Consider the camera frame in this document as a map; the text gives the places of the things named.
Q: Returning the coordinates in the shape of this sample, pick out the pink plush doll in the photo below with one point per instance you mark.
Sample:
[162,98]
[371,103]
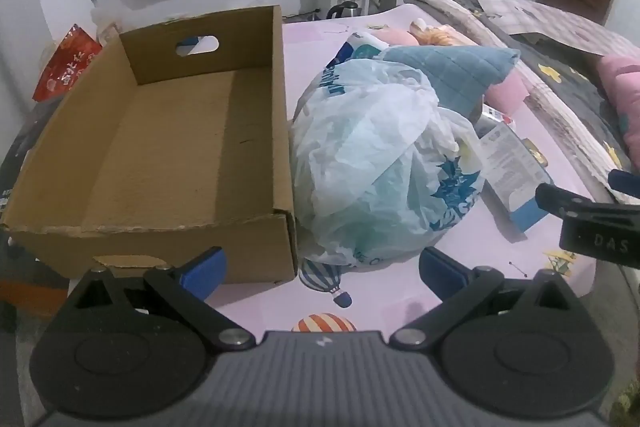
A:
[400,37]

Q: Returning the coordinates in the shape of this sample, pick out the pink towel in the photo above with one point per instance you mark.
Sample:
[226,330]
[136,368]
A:
[506,92]

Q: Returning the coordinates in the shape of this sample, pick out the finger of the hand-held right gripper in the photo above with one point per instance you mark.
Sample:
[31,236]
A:
[557,202]
[625,183]

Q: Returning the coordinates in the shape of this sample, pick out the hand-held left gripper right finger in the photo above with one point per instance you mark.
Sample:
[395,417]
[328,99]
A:
[442,272]

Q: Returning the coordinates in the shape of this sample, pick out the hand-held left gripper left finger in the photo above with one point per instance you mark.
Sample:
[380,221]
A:
[206,272]

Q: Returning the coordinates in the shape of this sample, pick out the brown cardboard box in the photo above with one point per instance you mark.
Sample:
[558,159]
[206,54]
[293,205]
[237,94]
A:
[165,147]

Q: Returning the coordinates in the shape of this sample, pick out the pink printed bed sheet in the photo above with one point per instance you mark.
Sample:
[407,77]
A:
[380,292]

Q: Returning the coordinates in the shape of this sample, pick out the red snack bag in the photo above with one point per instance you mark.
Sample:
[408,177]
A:
[65,62]

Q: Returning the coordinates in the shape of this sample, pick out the pink cushion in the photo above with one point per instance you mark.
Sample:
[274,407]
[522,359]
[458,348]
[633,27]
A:
[622,87]

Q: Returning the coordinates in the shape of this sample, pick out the white blue tissue box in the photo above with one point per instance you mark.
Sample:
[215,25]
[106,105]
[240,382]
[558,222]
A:
[515,179]

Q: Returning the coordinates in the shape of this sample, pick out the grey checked quilt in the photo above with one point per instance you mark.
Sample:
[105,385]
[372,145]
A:
[550,19]

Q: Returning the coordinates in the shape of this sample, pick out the blue quilted cloth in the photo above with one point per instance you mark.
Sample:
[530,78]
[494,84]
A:
[450,67]

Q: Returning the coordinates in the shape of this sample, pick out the dark grey star blanket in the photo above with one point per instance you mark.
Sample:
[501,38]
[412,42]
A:
[575,97]

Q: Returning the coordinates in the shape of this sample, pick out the steel electric kettle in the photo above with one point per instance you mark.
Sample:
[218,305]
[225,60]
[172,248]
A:
[345,11]

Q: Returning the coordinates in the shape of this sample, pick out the white blue plastic bag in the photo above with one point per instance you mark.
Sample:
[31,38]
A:
[370,157]

